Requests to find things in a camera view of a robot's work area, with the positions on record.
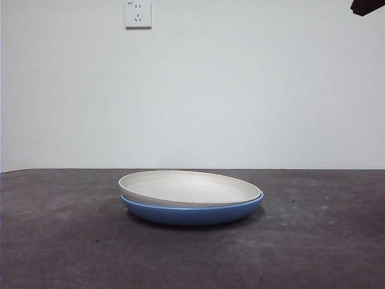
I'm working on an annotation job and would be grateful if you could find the white round plate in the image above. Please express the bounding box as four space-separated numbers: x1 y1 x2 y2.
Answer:
118 170 261 208

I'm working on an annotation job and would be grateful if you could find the blue round plate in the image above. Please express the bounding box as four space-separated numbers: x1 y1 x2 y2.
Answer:
121 190 265 226

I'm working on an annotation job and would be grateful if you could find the white wall socket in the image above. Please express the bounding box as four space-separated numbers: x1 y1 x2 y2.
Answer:
125 1 153 30

